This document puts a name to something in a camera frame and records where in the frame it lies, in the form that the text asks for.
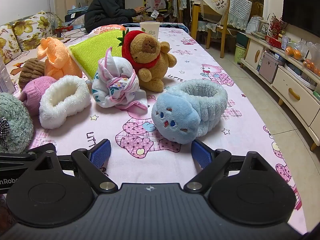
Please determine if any white fluffy plush band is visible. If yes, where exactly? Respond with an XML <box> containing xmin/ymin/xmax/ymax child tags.
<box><xmin>39</xmin><ymin>75</ymin><xmax>91</xmax><ymax>129</ymax></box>

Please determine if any lime green scrub sponge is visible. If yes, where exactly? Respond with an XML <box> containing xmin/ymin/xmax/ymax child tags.
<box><xmin>67</xmin><ymin>29</ymin><xmax>123</xmax><ymax>80</ymax></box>

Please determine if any brown capybara plush toy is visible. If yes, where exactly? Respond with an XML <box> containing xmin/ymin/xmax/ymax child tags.
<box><xmin>118</xmin><ymin>30</ymin><xmax>177</xmax><ymax>93</ymax></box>

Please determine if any pink cartoon tablecloth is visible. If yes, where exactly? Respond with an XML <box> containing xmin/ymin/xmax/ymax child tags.
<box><xmin>4</xmin><ymin>26</ymin><xmax>308</xmax><ymax>234</ymax></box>

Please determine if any light blue plush headband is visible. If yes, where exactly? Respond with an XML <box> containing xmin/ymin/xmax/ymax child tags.
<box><xmin>151</xmin><ymin>79</ymin><xmax>228</xmax><ymax>144</ymax></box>

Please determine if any grey-green knitted hat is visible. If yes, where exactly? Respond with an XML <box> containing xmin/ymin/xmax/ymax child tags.
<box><xmin>1</xmin><ymin>93</ymin><xmax>34</xmax><ymax>154</ymax></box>

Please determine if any pink knitted hat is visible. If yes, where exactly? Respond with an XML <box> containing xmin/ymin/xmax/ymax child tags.
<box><xmin>19</xmin><ymin>76</ymin><xmax>56</xmax><ymax>116</ymax></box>

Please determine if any orange towel cloth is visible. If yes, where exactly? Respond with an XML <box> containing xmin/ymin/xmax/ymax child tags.
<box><xmin>37</xmin><ymin>37</ymin><xmax>82</xmax><ymax>80</ymax></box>

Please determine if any brown knitted hat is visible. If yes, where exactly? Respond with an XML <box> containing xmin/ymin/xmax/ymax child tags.
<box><xmin>18</xmin><ymin>58</ymin><xmax>45</xmax><ymax>89</ymax></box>

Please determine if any pink storage box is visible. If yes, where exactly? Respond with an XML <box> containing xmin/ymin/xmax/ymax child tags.
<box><xmin>259</xmin><ymin>52</ymin><xmax>285</xmax><ymax>83</ymax></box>

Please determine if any cream TV cabinet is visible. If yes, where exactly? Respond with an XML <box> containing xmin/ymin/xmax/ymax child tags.
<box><xmin>241</xmin><ymin>34</ymin><xmax>319</xmax><ymax>151</ymax></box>

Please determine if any plastic wipes package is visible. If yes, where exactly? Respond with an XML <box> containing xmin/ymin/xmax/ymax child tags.
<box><xmin>0</xmin><ymin>57</ymin><xmax>16</xmax><ymax>94</ymax></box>

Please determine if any green waste bin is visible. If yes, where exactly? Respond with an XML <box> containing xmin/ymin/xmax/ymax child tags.
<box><xmin>234</xmin><ymin>43</ymin><xmax>246</xmax><ymax>64</ymax></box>

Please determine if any orange tissue pack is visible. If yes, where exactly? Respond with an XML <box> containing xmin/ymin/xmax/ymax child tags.
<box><xmin>92</xmin><ymin>24</ymin><xmax>126</xmax><ymax>35</ymax></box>

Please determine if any bag of oranges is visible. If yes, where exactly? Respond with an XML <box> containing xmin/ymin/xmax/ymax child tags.
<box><xmin>285</xmin><ymin>41</ymin><xmax>308</xmax><ymax>61</ymax></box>

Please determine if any white paper cup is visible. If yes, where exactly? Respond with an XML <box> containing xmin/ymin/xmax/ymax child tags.
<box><xmin>140</xmin><ymin>21</ymin><xmax>160</xmax><ymax>39</ymax></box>

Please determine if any wooden chair with covers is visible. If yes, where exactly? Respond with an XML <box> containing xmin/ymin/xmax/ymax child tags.
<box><xmin>199</xmin><ymin>0</ymin><xmax>252</xmax><ymax>58</ymax></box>

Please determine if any seated person in black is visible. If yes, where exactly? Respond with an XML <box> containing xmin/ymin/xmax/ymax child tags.
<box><xmin>84</xmin><ymin>0</ymin><xmax>145</xmax><ymax>33</ymax></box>

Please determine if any black television screen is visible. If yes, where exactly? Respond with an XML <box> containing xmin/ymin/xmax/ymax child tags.
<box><xmin>282</xmin><ymin>0</ymin><xmax>320</xmax><ymax>37</ymax></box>

